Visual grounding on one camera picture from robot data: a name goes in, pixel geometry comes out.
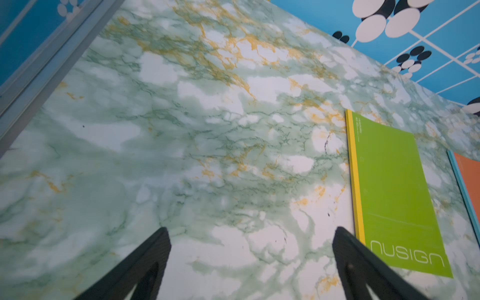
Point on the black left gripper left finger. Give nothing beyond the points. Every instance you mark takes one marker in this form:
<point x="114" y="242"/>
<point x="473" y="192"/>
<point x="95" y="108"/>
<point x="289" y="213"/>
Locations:
<point x="139" y="275"/>

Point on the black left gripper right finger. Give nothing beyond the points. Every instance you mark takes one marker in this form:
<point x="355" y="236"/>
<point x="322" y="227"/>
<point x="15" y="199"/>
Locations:
<point x="362" y="272"/>

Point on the green cover notebook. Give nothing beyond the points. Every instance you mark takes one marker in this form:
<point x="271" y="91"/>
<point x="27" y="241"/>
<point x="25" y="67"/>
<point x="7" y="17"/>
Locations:
<point x="394" y="215"/>

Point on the orange cover notebook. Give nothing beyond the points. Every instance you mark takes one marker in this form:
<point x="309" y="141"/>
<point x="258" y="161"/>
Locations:
<point x="467" y="174"/>

